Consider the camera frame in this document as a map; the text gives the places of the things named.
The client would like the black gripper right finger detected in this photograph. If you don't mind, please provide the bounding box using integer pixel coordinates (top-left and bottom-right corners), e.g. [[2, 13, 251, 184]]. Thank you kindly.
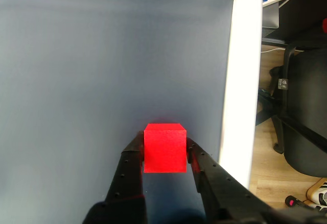
[[186, 137, 282, 224]]

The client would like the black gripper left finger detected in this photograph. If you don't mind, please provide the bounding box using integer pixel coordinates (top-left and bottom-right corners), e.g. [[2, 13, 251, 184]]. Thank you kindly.
[[81, 131, 149, 224]]

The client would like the red cube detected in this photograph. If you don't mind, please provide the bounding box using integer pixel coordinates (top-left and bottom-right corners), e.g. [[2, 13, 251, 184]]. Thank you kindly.
[[143, 123, 188, 173]]

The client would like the grey metal box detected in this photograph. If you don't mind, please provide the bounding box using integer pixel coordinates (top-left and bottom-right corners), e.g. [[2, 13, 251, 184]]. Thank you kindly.
[[262, 1, 281, 30]]

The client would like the black tool with pink spot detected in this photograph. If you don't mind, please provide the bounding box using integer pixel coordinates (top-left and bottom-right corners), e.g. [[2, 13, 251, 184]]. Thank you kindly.
[[285, 195, 320, 210]]

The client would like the white and black shoe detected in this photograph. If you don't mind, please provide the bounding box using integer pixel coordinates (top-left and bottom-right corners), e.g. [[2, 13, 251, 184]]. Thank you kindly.
[[306, 180, 327, 209]]

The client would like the dark blue-grey mat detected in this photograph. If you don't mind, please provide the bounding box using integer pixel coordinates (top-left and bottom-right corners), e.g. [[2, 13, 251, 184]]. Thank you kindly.
[[0, 0, 237, 224]]

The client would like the black office chair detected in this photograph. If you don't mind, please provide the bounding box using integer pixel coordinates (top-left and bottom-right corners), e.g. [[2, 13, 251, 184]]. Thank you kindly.
[[256, 40, 327, 179]]

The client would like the white table rail frame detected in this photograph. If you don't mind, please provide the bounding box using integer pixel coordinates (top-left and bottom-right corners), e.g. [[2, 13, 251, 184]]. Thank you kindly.
[[218, 0, 264, 191]]

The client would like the white cable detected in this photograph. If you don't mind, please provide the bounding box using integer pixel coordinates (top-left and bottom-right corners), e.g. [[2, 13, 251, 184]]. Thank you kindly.
[[260, 47, 285, 54]]

